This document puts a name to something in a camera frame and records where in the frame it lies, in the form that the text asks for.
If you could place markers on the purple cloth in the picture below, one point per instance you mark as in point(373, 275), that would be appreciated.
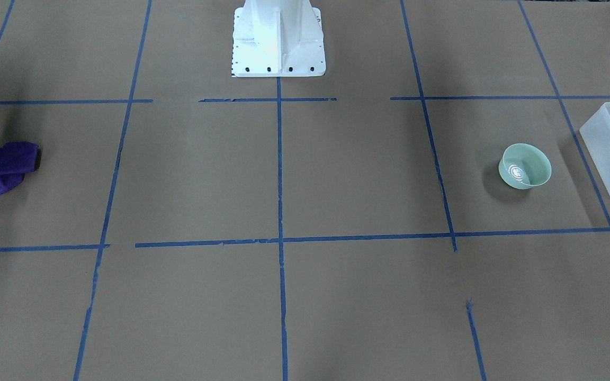
point(16, 160)

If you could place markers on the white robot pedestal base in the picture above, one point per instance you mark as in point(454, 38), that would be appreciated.
point(278, 39)

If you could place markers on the green ceramic bowl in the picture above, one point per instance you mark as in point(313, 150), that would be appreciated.
point(524, 166)

